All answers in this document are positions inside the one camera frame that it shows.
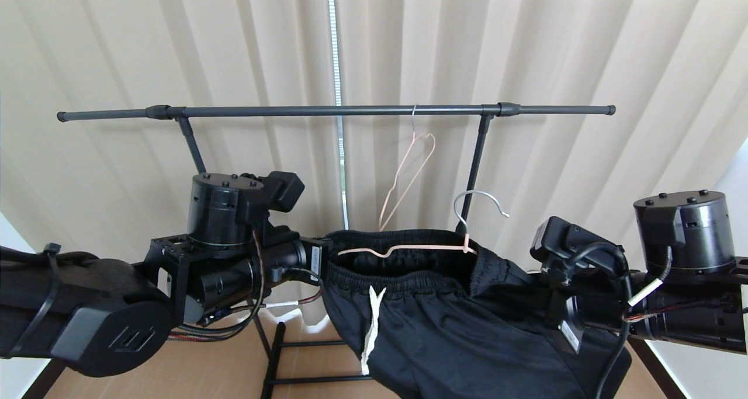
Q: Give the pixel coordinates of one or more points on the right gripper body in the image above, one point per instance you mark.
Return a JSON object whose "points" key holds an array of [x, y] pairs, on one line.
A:
{"points": [[602, 314]]}

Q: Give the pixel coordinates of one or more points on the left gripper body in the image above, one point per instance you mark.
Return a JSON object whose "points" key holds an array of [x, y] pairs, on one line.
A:
{"points": [[292, 259]]}

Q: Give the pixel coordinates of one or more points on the pink clothes hanger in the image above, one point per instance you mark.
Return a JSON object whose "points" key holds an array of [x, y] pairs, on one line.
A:
{"points": [[421, 247], [412, 124]]}

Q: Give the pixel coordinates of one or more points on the black shorts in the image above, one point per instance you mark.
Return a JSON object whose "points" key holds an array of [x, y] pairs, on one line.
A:
{"points": [[467, 329]]}

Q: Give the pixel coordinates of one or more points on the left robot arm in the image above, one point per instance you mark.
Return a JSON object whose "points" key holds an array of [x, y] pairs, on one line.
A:
{"points": [[117, 305]]}

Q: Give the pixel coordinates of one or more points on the black clothes rack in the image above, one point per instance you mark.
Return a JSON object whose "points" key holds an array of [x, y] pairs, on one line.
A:
{"points": [[263, 111]]}

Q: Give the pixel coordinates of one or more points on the beige curtain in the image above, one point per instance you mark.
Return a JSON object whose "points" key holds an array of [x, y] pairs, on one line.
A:
{"points": [[526, 48]]}

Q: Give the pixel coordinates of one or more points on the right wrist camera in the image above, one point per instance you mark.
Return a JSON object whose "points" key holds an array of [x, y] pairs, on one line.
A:
{"points": [[561, 241]]}

